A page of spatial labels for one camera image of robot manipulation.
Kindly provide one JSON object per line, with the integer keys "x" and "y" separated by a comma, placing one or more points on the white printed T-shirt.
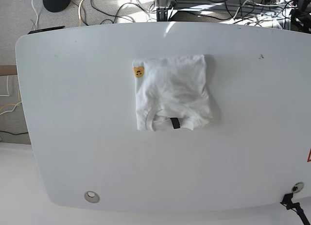
{"x": 171, "y": 93}

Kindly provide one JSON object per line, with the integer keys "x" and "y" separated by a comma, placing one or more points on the silver central frame post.
{"x": 164, "y": 9}

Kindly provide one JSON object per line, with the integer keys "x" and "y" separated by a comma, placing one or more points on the silver table grommet left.
{"x": 92, "y": 197}

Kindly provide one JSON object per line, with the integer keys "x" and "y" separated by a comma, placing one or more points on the red warning triangle sticker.
{"x": 309, "y": 156}

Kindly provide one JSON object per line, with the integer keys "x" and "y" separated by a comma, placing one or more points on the silver table grommet right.
{"x": 297, "y": 187}

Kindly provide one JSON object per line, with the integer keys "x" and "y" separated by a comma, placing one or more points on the round black stand base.
{"x": 55, "y": 6}

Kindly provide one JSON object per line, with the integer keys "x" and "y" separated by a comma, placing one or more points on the silver table grommet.
{"x": 92, "y": 197}
{"x": 297, "y": 187}

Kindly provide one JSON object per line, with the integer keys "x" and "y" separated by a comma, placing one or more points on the black clamp mount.
{"x": 289, "y": 205}

